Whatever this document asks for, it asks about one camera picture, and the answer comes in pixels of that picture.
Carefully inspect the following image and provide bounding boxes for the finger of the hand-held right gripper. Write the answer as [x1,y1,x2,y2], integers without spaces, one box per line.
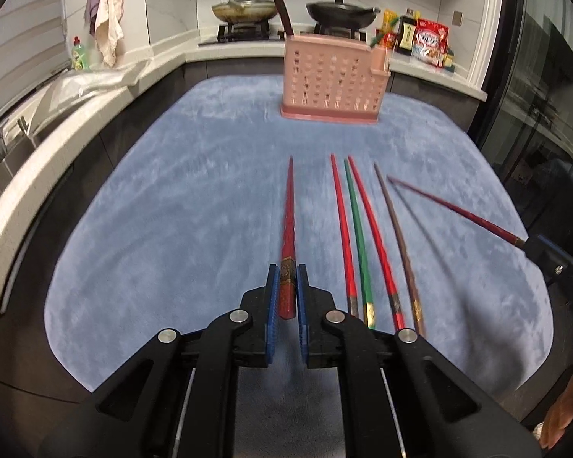
[539,236,573,277]
[523,235,573,306]

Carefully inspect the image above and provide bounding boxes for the red chopstick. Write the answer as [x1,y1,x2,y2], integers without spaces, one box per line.
[348,156,406,331]
[329,153,360,318]

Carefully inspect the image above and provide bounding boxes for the person's right hand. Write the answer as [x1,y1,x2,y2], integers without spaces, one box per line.
[535,354,573,450]

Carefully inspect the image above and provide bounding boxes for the pink perforated utensil holder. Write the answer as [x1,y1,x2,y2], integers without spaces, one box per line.
[279,34,392,126]

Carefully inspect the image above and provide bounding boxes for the white window blind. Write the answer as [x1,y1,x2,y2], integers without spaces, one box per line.
[0,0,77,120]

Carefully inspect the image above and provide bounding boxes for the stainless steel sink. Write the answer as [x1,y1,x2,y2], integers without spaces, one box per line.
[0,119,65,213]

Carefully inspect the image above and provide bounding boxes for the clear plastic bag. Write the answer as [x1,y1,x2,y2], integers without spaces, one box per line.
[43,69,144,120]

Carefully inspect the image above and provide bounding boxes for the purple hanging cloth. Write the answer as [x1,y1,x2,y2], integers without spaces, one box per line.
[85,0,105,38]

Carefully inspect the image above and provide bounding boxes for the green dish soap bottle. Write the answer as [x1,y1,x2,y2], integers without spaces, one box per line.
[71,35,87,71]

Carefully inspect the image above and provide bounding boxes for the red white cereal bag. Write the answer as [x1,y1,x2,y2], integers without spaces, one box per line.
[411,18,452,66]

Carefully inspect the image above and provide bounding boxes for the blue plush mat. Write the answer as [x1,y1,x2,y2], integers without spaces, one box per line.
[43,74,555,394]

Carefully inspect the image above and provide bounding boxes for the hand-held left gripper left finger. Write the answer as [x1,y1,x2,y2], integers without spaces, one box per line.
[38,262,282,458]

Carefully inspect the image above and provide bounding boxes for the white hanging towel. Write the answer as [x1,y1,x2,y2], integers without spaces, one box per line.
[94,0,125,68]

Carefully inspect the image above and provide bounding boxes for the dark soy sauce bottle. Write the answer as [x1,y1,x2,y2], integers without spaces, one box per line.
[394,8,417,55]

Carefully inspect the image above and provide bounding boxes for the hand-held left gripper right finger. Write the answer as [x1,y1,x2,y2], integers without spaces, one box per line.
[295,262,542,458]

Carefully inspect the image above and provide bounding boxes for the black gas stove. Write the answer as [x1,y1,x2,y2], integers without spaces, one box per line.
[215,21,371,44]

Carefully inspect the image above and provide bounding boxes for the beige wok with lid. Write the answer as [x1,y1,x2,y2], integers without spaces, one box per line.
[211,0,278,24]

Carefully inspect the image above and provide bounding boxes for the black wok with lid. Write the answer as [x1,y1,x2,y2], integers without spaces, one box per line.
[306,0,382,29]

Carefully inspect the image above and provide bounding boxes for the brown chopstick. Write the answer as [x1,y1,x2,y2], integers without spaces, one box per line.
[373,162,426,337]

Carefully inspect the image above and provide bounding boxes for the glass sliding door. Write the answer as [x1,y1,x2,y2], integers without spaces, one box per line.
[477,0,573,258]

